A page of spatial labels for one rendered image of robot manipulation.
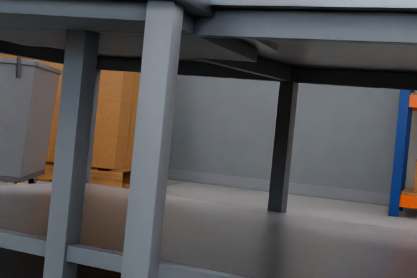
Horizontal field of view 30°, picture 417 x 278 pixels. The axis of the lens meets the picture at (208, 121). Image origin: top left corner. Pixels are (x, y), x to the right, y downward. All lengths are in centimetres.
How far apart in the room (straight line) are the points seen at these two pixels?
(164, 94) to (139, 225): 27
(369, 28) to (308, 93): 519
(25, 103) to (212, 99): 291
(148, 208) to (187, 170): 549
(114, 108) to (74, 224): 380
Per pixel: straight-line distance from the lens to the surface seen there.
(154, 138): 156
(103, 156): 576
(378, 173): 671
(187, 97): 708
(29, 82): 439
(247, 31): 172
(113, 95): 575
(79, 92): 193
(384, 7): 158
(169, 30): 157
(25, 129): 441
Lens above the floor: 55
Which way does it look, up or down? level
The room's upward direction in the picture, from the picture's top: 6 degrees clockwise
